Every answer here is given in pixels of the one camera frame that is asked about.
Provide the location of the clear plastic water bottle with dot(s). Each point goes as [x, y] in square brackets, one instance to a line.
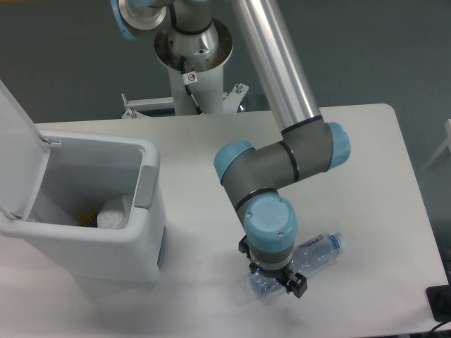
[307, 259]

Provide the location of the black device at edge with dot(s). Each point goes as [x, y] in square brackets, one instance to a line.
[439, 302]

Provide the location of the yellow blue trash item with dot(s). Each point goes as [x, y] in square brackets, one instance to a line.
[89, 219]

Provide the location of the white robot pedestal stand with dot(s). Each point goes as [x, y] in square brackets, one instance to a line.
[195, 65]

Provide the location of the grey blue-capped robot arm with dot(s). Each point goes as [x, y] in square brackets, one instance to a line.
[253, 172]

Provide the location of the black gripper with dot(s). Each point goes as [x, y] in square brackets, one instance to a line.
[276, 265]

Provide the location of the white trash can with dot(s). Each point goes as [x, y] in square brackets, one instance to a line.
[89, 202]

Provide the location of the white trash can lid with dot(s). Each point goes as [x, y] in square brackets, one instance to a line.
[27, 171]

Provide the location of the white frame at right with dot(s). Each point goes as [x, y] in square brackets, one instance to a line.
[442, 152]

